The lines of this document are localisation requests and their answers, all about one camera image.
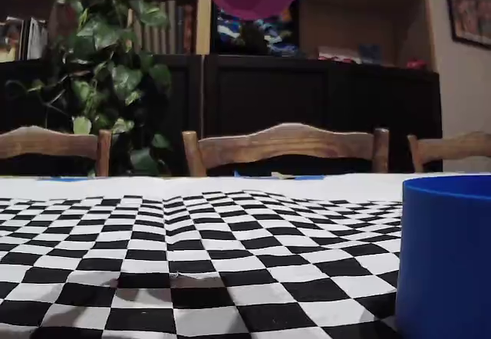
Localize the pink flat box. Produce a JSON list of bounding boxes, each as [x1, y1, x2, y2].
[[318, 45, 364, 64]]

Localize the blue round box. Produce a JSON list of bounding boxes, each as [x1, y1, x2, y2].
[[394, 174, 491, 339]]

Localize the light wood bookshelf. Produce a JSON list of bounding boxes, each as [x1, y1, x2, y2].
[[0, 0, 438, 71]]

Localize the row of brown books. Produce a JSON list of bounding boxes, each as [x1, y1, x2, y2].
[[132, 1, 195, 54]]

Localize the starry night picture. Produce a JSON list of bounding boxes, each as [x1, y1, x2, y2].
[[216, 7, 298, 56]]

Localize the small blue jar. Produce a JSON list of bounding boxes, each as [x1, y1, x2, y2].
[[358, 43, 383, 64]]

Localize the green pothos plant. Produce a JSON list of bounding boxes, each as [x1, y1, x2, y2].
[[5, 0, 173, 177]]

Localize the black low cabinet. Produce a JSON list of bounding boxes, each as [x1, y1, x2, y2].
[[0, 53, 444, 175]]

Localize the wooden chair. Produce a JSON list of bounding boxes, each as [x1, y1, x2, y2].
[[0, 125, 113, 177], [407, 130, 491, 174], [182, 123, 390, 177]]

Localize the grey upright books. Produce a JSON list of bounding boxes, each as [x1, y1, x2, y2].
[[21, 16, 50, 60]]

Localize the beige picture book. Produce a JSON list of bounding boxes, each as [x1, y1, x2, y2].
[[0, 18, 23, 62]]

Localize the black white checkered mat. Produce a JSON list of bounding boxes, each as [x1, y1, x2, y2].
[[0, 173, 491, 339]]

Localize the large framed wall picture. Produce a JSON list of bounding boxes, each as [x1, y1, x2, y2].
[[443, 0, 491, 51]]

